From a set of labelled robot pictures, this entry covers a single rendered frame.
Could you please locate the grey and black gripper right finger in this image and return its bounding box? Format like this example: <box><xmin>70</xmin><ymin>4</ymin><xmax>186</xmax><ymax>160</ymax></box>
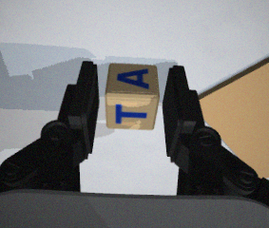
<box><xmin>163</xmin><ymin>66</ymin><xmax>269</xmax><ymax>206</ymax></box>

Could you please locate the wooden letter block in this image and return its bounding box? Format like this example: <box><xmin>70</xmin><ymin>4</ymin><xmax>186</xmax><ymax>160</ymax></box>
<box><xmin>105</xmin><ymin>63</ymin><xmax>160</xmax><ymax>130</ymax></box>

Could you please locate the tan square mat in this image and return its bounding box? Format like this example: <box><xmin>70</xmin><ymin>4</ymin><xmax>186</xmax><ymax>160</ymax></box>
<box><xmin>199</xmin><ymin>57</ymin><xmax>269</xmax><ymax>179</ymax></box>

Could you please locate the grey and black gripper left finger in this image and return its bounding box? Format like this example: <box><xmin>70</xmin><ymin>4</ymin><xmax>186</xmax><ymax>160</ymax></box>
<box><xmin>0</xmin><ymin>61</ymin><xmax>99</xmax><ymax>193</ymax></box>

